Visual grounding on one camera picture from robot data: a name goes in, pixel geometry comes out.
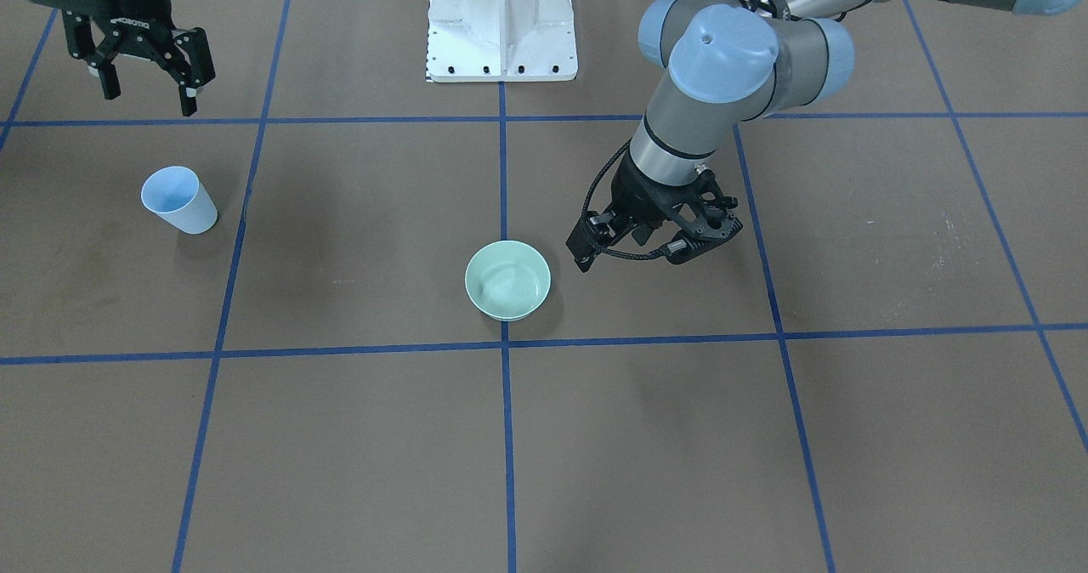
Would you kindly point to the light blue plastic cup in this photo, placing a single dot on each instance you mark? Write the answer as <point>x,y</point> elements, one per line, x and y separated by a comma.
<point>177,195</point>

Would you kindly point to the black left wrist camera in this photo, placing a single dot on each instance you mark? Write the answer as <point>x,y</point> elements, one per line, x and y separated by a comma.
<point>704,217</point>

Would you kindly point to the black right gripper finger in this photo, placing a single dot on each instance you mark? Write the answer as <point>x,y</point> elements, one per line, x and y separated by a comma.
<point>97,56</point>
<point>192,66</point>

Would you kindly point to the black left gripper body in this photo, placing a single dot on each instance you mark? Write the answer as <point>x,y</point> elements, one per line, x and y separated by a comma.
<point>639,192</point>

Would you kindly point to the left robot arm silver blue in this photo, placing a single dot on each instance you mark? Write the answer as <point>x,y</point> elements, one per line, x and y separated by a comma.
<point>724,62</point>

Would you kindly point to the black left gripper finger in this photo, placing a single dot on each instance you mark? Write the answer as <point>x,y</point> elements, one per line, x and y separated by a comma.
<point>592,234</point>
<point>642,231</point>

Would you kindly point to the light green bowl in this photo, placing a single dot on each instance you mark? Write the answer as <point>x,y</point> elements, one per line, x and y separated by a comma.
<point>507,280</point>

